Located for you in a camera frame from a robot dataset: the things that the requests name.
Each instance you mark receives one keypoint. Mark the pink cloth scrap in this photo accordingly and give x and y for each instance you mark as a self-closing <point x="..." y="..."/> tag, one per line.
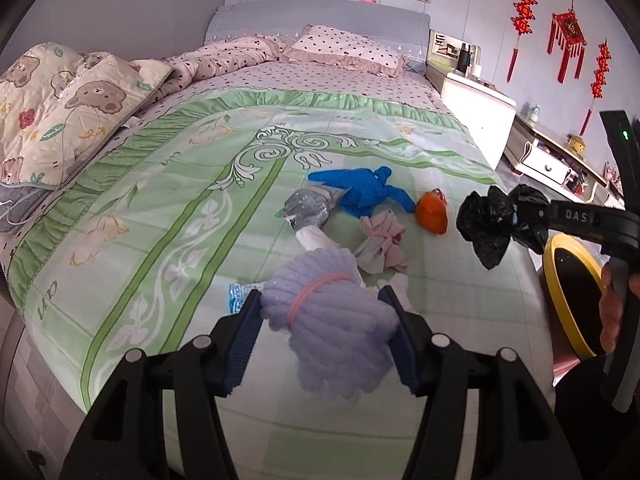
<point x="377" y="242"/>

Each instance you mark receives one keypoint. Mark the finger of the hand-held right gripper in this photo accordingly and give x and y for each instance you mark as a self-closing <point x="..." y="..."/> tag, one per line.
<point x="535" y="212"/>

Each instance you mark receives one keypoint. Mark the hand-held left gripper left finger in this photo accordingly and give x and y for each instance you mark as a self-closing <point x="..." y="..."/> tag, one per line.
<point x="242" y="341"/>

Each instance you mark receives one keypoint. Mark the pink dotted bed sheet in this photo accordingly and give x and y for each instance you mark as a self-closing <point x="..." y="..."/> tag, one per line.
<point x="310" y="76"/>

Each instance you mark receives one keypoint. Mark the clear blue printed wrapper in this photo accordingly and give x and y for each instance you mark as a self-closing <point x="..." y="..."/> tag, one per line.
<point x="239" y="297"/>

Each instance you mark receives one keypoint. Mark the nightstand shelf organizer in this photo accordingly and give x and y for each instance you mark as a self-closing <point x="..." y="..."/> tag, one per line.
<point x="445" y="47"/>

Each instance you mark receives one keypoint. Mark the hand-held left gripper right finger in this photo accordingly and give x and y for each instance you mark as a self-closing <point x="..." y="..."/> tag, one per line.
<point x="400" y="341"/>

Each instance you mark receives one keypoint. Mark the red diamond tassel ornament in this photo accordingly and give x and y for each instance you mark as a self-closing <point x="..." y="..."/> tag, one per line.
<point x="567" y="27"/>

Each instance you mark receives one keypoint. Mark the green floral blanket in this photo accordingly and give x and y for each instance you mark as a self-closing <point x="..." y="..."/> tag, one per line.
<point x="175" y="185"/>

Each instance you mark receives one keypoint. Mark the yellow toy figure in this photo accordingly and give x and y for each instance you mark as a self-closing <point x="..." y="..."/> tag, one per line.
<point x="578" y="144"/>

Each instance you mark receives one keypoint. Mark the person's right hand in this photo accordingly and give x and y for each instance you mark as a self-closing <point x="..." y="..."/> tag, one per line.
<point x="609" y="310"/>

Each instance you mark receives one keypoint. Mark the black bottle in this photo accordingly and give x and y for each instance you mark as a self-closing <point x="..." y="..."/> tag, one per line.
<point x="465" y="57"/>

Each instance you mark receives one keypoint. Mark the red knot hanging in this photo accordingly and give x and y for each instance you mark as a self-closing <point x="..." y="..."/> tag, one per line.
<point x="600" y="70"/>
<point x="523" y="10"/>

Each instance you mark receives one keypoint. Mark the white side cabinet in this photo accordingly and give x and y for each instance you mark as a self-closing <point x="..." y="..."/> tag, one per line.
<point x="612" y="195"/>

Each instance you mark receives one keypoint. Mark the pink ornament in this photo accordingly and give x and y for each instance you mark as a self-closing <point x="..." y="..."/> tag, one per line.
<point x="610" y="171"/>

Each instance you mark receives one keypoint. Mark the white tv cabinet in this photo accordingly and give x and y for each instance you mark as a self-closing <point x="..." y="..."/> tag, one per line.
<point x="542" y="160"/>

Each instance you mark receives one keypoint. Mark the yellow rimmed trash bin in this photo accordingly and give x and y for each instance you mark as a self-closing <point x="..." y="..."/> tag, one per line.
<point x="556" y="280"/>

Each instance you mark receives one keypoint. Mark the grey bed headboard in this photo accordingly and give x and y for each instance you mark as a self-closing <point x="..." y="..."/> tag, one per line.
<point x="300" y="12"/>

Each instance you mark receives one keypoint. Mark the white paper roll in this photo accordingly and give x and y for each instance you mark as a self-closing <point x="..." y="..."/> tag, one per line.
<point x="477" y="70"/>

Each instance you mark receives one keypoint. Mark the orange plastic wrapper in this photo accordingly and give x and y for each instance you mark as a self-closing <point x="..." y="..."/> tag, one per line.
<point x="431" y="215"/>

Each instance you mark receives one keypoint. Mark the bear print quilt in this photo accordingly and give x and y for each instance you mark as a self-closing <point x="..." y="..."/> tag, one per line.
<point x="75" y="100"/>

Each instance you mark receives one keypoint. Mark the small clear bottle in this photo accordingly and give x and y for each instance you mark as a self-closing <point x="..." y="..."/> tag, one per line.
<point x="535" y="114"/>

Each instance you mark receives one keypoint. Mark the silver foil wrapper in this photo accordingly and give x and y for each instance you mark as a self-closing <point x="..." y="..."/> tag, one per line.
<point x="307" y="207"/>

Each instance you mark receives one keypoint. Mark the pink dotted pillow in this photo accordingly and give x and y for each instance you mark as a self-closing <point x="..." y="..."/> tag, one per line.
<point x="340" y="42"/>

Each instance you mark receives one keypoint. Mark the white tissue wad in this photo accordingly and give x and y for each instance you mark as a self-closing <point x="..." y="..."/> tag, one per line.
<point x="315" y="237"/>

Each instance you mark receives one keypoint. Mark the black plastic bag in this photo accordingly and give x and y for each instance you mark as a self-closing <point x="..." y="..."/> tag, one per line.
<point x="482" y="220"/>

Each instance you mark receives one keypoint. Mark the person's right forearm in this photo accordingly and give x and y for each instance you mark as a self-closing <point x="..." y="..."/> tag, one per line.
<point x="595" y="425"/>

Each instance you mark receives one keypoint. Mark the pink dotted duvet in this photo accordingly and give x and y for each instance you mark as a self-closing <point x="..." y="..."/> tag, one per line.
<point x="215" y="57"/>

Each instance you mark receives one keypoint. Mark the white nightstand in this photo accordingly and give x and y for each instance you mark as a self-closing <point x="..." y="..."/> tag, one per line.
<point x="480" y="115"/>

